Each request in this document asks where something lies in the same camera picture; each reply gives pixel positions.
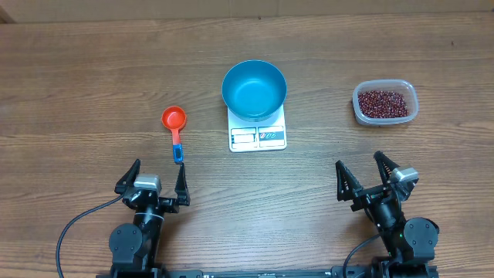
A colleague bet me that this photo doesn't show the red measuring scoop blue handle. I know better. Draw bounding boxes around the red measuring scoop blue handle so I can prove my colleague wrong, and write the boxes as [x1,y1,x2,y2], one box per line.
[161,106,187,164]

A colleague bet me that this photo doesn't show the white digital kitchen scale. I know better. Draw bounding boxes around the white digital kitchen scale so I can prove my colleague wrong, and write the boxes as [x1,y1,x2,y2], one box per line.
[228,106,287,153]

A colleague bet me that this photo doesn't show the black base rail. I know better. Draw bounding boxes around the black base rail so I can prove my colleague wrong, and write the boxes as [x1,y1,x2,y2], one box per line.
[96,266,439,278]

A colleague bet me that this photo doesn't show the blue plastic bowl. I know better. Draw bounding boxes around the blue plastic bowl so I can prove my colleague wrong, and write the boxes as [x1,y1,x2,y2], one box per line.
[221,59,288,121]

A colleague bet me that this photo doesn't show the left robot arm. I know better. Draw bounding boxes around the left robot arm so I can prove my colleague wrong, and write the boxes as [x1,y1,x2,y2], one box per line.
[109,159,190,277]

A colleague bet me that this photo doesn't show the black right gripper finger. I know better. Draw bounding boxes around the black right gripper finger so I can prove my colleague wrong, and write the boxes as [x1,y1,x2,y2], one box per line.
[335,161,363,201]
[374,151,400,184]

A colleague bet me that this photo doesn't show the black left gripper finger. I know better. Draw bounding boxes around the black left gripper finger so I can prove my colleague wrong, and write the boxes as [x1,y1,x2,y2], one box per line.
[174,163,191,206]
[114,159,140,194]

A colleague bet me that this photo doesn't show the red beans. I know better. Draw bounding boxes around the red beans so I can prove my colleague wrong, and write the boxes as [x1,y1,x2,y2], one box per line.
[357,90,408,119]

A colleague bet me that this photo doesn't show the clear plastic food container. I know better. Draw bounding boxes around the clear plastic food container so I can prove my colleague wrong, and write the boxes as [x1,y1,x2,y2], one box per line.
[352,80,419,126]

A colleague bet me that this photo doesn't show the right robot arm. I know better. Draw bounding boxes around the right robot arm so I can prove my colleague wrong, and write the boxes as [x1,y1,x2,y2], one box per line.
[333,151,440,278]

